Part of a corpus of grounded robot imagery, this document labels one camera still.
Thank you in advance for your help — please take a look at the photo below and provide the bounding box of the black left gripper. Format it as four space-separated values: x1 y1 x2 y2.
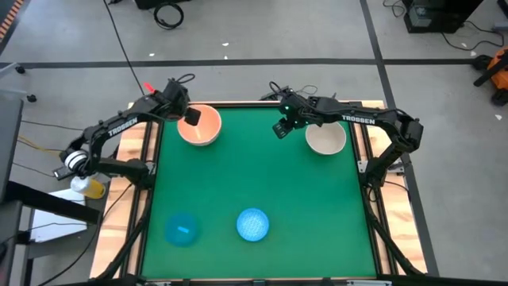
161 78 202 128

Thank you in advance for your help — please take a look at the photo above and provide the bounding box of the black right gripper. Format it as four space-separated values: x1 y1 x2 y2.
271 91 315 140

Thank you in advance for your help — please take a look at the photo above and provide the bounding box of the orange bowl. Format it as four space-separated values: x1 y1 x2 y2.
176 104 223 147

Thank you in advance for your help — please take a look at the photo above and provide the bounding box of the beige white bowl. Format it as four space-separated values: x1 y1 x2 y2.
305 121 348 156

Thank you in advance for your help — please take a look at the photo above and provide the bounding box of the green table mat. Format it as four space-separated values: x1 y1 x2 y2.
140 106 379 280

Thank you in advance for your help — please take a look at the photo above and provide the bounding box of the light blue patterned bowl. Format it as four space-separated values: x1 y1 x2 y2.
236 207 271 243

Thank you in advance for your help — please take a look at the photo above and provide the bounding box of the teal blue bowl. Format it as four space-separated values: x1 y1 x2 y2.
164 212 201 248

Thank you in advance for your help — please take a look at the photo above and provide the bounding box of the yellow bottle with white cap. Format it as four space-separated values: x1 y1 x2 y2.
70 175 106 200

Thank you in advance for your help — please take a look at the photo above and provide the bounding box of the white paper sheet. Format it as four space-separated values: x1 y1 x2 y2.
29 187 88 244

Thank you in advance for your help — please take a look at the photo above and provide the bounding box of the black desk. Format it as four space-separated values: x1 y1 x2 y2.
0 90 101 286

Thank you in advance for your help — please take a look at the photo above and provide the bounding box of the black equipment box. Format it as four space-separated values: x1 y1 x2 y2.
402 0 485 34

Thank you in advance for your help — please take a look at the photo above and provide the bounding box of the orange and black machine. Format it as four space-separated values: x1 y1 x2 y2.
471 46 508 106

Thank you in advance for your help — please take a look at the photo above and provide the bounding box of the long black floor cable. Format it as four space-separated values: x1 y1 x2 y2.
102 0 145 95

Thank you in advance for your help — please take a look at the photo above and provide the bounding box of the coiled black cable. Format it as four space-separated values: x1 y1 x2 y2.
152 2 185 31

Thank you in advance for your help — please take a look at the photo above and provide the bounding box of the wooden table with black frame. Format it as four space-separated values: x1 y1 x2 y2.
88 99 430 286

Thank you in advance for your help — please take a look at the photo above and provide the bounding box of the yellow cable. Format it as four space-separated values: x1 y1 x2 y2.
17 134 64 154

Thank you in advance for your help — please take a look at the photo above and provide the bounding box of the black cable by equipment box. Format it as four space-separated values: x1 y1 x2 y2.
440 19 502 52

